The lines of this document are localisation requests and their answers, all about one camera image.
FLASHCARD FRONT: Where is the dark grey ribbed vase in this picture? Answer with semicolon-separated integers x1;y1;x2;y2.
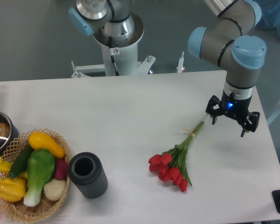
68;152;108;199

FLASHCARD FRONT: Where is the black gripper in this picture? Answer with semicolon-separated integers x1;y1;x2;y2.
206;91;260;137

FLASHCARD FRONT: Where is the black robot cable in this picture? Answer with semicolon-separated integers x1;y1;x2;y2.
108;36;120;76

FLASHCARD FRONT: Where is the yellow squash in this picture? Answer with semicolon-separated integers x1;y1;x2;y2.
28;132;65;159

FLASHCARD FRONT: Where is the yellow bell pepper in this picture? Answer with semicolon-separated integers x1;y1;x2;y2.
0;177;26;202

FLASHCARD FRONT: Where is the dark green cucumber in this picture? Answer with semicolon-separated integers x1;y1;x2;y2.
8;144;34;178

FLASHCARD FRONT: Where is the red radish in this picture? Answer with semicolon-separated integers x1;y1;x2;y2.
53;159;68;180

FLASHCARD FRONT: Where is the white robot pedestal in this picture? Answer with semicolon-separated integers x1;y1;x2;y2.
69;8;156;77

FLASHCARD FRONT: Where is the blue plastic bag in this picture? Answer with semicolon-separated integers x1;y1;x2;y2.
255;0;280;38

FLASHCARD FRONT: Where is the small yellow gourd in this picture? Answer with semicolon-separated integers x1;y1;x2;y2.
0;156;28;180

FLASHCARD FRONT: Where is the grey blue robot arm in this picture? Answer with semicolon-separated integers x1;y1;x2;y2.
68;0;266;133

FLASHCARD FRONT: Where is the green bok choy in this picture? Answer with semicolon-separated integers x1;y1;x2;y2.
23;149;55;207

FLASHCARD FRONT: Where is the red tulip bouquet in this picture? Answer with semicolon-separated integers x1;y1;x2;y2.
148;115;210;192

